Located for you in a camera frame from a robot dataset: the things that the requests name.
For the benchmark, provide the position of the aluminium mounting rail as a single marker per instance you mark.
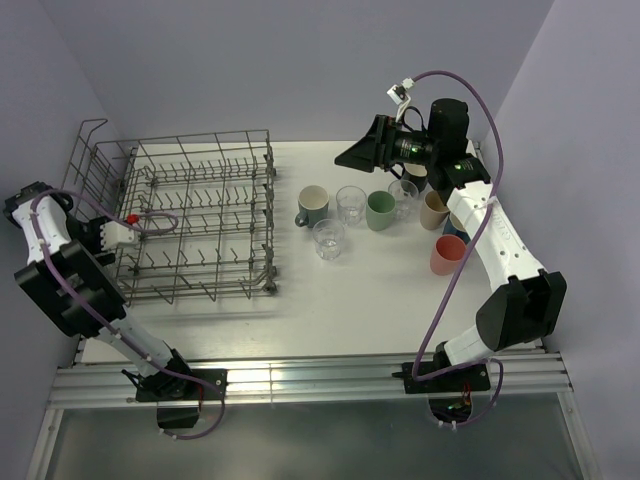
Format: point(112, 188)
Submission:
point(312, 379)

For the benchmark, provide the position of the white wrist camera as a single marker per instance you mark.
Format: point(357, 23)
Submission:
point(112, 235)
point(399, 94)

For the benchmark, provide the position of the black mug cream inside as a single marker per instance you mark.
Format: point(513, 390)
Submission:
point(416, 174)

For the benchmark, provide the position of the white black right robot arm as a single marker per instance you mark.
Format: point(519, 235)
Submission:
point(526, 299)

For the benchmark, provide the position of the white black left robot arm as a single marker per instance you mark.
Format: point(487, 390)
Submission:
point(71, 241)

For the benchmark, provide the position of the clear glass mug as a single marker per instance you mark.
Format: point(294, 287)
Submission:
point(405, 194)

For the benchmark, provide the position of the green ceramic cup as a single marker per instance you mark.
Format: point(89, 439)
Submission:
point(380, 210)

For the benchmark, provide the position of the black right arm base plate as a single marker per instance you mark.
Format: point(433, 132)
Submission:
point(474, 379)

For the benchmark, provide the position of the beige cup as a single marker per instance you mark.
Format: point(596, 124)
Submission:
point(433, 211)

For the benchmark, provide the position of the clear glass tumbler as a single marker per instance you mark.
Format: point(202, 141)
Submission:
point(328, 236)
point(350, 202)

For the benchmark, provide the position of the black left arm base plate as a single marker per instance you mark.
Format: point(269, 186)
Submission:
point(179, 403)

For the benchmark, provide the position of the grey wire dish rack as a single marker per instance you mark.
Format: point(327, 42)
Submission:
point(205, 201)

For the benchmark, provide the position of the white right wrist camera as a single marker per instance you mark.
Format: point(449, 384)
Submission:
point(399, 94)

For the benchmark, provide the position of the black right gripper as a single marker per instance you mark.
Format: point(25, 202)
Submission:
point(375, 149)

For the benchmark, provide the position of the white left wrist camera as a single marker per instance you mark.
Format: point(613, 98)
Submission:
point(112, 235)

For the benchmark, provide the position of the pink cup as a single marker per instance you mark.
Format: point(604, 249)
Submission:
point(446, 255)

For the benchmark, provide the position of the grey-blue mug cream inside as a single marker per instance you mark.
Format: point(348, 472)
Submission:
point(313, 204)

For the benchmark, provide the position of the blue cup cream inside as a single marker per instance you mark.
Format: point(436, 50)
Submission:
point(454, 227)

